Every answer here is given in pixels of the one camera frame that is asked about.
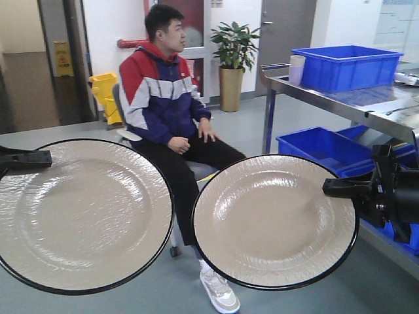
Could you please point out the blue bin under table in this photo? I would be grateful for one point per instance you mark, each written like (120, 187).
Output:
(338, 151)

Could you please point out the black image-right gripper body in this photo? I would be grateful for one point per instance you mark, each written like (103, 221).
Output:
(392, 195)

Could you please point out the stainless steel table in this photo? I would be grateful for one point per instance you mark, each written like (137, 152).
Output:
(390, 109)

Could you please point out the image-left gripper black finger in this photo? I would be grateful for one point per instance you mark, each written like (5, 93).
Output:
(13, 158)

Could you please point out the plant in gold pot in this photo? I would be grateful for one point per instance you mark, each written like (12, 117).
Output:
(236, 53)

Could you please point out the beige plate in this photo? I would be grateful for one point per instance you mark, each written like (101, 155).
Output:
(265, 223)
(96, 218)

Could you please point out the seated man colourful jacket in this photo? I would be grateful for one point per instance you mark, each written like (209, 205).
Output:
(162, 107)

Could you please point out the yellow mop bucket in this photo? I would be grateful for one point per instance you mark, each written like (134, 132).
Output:
(102, 89)

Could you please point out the yellow wet floor sign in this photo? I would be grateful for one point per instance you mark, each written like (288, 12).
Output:
(64, 67)

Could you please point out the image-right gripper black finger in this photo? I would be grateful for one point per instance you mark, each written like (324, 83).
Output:
(349, 187)

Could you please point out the pale stacked cups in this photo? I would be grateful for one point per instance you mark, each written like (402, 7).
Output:
(296, 69)

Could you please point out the blue bin on steel table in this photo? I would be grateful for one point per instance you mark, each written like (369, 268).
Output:
(343, 68)

